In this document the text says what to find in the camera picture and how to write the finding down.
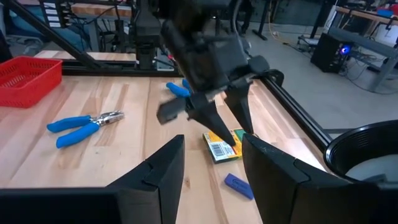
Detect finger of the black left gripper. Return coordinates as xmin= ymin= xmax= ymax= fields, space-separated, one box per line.
xmin=223 ymin=80 xmax=255 ymax=135
xmin=187 ymin=98 xmax=237 ymax=147

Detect black computer tower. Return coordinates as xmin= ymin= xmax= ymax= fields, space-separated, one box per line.
xmin=310 ymin=32 xmax=354 ymax=74

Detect black aluminium table frame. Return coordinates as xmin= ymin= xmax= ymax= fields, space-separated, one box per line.
xmin=6 ymin=0 xmax=333 ymax=152

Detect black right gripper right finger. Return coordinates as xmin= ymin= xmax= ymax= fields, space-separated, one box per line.
xmin=241 ymin=133 xmax=353 ymax=224

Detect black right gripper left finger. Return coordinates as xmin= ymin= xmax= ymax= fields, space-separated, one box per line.
xmin=106 ymin=134 xmax=187 ymax=224

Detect black panel with white labels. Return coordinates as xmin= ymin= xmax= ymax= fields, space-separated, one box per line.
xmin=39 ymin=0 xmax=72 ymax=29

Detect blue-handled metal pliers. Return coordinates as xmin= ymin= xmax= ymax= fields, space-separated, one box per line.
xmin=165 ymin=78 xmax=193 ymax=99
xmin=46 ymin=110 xmax=126 ymax=149

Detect small blue eraser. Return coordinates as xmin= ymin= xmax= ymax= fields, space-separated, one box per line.
xmin=224 ymin=172 xmax=255 ymax=200

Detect white lamp with black rim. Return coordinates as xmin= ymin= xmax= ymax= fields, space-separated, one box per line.
xmin=323 ymin=119 xmax=398 ymax=190

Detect grey metal desk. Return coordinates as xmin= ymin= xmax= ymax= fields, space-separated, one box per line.
xmin=328 ymin=4 xmax=398 ymax=93

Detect red plastic basket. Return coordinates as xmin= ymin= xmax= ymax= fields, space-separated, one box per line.
xmin=0 ymin=55 xmax=63 ymax=109

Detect yellow Crayola crayon box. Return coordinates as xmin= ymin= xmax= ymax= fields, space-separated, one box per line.
xmin=202 ymin=128 xmax=248 ymax=164

